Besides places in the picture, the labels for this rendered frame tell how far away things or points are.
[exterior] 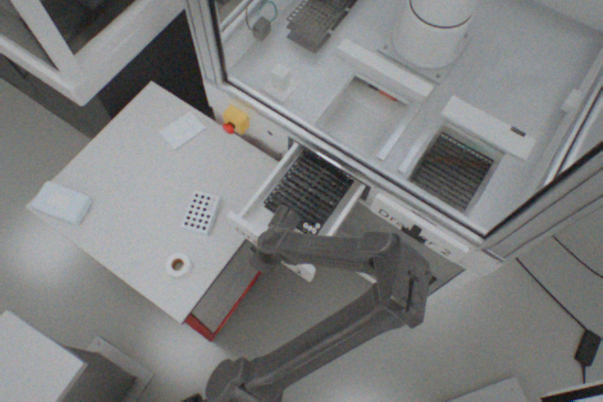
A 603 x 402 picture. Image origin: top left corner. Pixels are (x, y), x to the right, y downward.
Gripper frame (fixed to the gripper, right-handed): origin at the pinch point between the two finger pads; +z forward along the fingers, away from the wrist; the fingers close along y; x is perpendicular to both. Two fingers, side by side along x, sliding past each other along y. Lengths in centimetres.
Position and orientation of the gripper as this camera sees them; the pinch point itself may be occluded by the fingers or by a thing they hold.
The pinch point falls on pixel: (270, 261)
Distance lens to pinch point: 136.3
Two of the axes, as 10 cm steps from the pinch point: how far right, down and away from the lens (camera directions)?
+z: -0.3, 4.0, 9.2
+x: -8.2, -5.3, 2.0
